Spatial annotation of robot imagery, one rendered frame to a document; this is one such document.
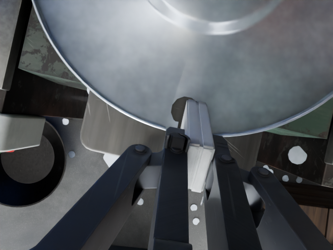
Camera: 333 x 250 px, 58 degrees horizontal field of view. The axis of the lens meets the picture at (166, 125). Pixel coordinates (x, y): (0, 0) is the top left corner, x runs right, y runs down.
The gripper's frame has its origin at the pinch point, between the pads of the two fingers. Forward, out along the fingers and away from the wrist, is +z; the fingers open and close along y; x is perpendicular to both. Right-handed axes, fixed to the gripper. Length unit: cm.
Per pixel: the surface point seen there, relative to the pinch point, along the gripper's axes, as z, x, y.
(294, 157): 15.4, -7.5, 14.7
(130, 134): 3.3, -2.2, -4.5
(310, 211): 37, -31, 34
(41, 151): 68, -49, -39
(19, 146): 19.5, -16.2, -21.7
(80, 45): 5.7, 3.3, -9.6
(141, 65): 5.4, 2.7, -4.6
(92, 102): 4.1, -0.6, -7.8
